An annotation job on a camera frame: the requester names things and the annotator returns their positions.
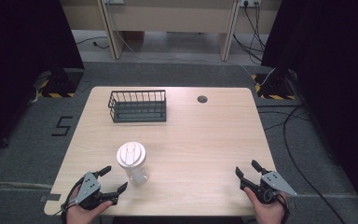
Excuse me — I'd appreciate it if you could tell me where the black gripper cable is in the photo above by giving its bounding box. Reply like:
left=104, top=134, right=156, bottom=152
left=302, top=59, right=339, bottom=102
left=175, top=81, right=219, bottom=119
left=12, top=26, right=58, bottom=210
left=53, top=177, right=87, bottom=224

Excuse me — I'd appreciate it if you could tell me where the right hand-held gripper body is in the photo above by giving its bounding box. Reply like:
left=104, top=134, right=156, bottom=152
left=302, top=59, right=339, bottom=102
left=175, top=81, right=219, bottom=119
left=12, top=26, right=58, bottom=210
left=249, top=170, right=298, bottom=205

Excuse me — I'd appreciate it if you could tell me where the black wire basket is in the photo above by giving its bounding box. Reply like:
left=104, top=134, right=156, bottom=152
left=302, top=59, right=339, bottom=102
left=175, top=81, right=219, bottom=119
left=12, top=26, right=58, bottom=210
left=107, top=90, right=168, bottom=123

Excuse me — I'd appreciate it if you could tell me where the person's left hand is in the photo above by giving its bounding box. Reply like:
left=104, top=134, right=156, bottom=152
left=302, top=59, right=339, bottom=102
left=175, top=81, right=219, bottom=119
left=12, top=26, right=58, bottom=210
left=65, top=184, right=114, bottom=224

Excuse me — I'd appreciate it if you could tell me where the long black floor cable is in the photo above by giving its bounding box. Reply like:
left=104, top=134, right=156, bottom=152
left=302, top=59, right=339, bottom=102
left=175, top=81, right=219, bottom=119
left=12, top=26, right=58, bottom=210
left=255, top=104, right=347, bottom=224

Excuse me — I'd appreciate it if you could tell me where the clear cup with white lid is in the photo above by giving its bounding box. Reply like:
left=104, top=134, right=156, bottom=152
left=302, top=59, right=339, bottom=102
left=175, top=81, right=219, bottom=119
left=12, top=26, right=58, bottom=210
left=116, top=141, right=150, bottom=187

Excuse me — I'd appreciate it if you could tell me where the white wall socket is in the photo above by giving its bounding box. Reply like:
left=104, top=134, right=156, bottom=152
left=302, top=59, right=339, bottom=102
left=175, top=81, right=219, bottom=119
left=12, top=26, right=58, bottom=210
left=239, top=0, right=263, bottom=8

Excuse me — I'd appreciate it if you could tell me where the black stand base hazard tape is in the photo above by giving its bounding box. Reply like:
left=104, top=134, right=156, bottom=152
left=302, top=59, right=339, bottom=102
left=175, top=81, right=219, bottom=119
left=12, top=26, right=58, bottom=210
left=36, top=68, right=85, bottom=99
left=251, top=68, right=296, bottom=101

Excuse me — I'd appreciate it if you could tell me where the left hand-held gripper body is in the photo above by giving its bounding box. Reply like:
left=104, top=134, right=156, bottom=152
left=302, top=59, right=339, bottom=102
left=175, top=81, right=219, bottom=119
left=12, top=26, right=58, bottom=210
left=73, top=172, right=119, bottom=210

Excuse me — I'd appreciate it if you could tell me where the black wrist strap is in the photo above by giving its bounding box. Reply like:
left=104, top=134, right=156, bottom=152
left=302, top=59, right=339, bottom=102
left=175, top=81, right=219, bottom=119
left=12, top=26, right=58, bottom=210
left=274, top=191, right=291, bottom=224

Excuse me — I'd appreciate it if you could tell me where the thin black floor cable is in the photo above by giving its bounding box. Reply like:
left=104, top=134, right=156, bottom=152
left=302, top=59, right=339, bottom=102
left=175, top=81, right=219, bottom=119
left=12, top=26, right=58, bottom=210
left=75, top=35, right=110, bottom=50

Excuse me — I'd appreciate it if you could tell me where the person's right hand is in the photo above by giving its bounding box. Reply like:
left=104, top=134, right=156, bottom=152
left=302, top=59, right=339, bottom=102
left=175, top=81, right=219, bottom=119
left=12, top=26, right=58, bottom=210
left=243, top=187, right=289, bottom=224

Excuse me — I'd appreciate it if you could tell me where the black cable bundle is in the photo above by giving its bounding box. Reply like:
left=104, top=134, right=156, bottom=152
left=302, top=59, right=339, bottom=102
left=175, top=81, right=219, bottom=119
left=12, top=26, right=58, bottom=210
left=232, top=2, right=268, bottom=64

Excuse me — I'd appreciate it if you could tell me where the black curtain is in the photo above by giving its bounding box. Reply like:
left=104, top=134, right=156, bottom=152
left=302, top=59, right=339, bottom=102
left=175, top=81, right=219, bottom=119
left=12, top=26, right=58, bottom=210
left=260, top=0, right=358, bottom=222
left=0, top=0, right=86, bottom=158

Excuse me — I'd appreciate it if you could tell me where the grey floor tape piece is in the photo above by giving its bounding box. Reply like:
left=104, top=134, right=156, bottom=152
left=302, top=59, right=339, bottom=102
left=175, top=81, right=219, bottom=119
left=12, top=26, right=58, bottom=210
left=39, top=192, right=62, bottom=203

